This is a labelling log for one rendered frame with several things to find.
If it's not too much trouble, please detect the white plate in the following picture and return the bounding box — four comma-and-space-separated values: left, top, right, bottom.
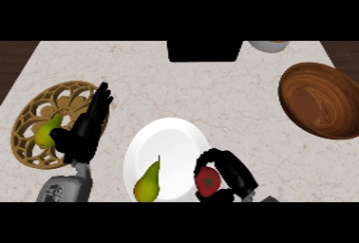
123, 117, 213, 203

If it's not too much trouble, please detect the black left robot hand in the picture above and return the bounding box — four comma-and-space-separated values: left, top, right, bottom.
48, 81, 116, 165

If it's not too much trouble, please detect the grey cup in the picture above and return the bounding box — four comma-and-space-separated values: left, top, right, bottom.
247, 40, 291, 54

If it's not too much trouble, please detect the black box appliance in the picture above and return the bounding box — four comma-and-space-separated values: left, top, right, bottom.
166, 40, 244, 64

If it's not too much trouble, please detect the green pear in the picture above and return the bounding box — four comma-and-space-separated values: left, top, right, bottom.
133, 154, 161, 203
34, 113, 67, 150

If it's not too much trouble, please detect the red tomato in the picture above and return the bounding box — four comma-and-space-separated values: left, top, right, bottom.
195, 166, 223, 198

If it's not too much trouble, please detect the brown wooden bowl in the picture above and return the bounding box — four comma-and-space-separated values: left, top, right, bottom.
278, 62, 359, 140

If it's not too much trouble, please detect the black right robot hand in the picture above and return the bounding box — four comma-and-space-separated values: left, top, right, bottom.
192, 147, 262, 203

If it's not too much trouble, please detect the round gold openwork trivet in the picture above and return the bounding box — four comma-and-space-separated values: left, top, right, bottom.
11, 80, 113, 170

